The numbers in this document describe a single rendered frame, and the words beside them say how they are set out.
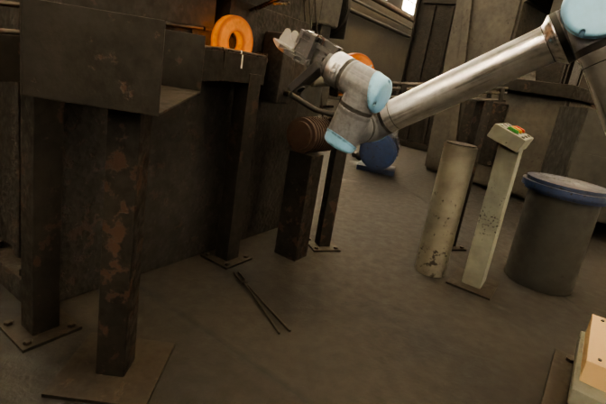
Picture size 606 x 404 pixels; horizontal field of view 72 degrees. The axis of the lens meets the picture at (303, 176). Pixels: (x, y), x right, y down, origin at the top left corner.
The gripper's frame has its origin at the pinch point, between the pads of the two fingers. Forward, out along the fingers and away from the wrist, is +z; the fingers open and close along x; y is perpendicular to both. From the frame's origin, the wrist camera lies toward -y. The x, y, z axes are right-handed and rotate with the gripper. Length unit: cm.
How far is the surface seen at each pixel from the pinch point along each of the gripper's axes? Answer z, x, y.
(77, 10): -16, 64, 2
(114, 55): -22, 61, -2
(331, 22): 437, -701, -30
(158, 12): 22.2, 23.1, -4.5
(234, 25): 15.6, 1.5, -1.5
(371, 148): 33, -197, -67
